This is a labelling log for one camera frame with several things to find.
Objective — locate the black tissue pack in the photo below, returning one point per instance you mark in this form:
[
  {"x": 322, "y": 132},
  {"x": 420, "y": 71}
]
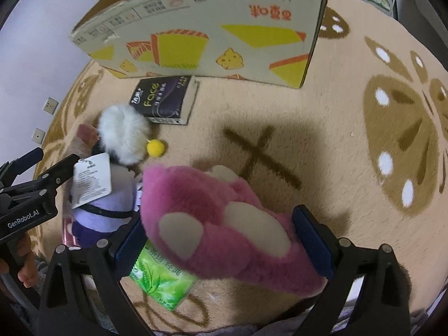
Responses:
[{"x": 161, "y": 98}]

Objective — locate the printed cardboard box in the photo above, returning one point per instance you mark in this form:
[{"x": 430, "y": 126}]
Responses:
[{"x": 210, "y": 14}]

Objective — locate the pink plush bear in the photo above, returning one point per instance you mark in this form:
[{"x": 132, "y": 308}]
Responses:
[{"x": 217, "y": 199}]

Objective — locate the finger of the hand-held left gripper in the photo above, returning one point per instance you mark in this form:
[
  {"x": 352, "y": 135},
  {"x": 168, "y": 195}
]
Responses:
[
  {"x": 57, "y": 171},
  {"x": 33, "y": 155}
]

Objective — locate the person's left hand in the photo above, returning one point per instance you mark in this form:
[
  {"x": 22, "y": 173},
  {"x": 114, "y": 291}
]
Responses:
[{"x": 27, "y": 267}]

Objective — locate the purple plush doll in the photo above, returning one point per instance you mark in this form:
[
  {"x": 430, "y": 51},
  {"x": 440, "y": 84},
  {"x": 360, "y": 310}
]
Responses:
[{"x": 101, "y": 217}]

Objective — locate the white wall socket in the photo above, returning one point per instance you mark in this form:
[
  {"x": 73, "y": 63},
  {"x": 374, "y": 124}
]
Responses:
[
  {"x": 50, "y": 105},
  {"x": 38, "y": 135}
]

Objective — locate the green tissue pack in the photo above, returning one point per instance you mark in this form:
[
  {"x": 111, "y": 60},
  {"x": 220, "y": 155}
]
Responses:
[{"x": 157, "y": 280}]

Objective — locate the pink plastic packet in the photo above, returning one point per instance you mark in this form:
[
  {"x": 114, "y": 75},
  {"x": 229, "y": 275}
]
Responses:
[{"x": 68, "y": 232}]

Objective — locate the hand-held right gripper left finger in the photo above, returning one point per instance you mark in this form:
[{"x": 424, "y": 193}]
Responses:
[{"x": 130, "y": 246}]

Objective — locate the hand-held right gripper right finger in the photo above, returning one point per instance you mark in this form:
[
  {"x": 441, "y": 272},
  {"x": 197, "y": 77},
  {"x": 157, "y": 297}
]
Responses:
[{"x": 313, "y": 238}]

